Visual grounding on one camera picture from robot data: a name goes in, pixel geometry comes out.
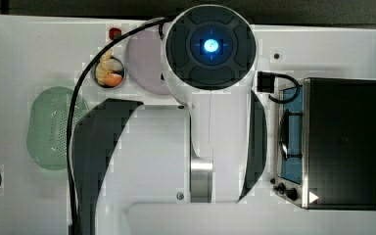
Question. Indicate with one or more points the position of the black silver toaster oven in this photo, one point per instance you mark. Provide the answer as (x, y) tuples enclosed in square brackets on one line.
[(327, 146)]

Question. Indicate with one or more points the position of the beige toy pastry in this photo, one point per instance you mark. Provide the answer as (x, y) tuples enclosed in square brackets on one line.
[(107, 65)]

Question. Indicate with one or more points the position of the green perforated colander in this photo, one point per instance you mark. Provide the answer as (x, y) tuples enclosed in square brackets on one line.
[(47, 128)]

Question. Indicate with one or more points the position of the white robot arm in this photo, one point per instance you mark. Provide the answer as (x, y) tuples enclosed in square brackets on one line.
[(208, 147)]

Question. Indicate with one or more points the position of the small blue bowl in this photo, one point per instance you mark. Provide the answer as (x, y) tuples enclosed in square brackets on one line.
[(94, 75)]

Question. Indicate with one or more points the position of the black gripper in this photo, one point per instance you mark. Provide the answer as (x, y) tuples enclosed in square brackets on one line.
[(265, 82)]

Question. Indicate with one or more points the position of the orange toy fruit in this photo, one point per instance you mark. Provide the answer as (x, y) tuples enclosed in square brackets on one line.
[(113, 79)]

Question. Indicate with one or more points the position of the lilac round plate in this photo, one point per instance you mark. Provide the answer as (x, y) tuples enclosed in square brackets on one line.
[(143, 61)]

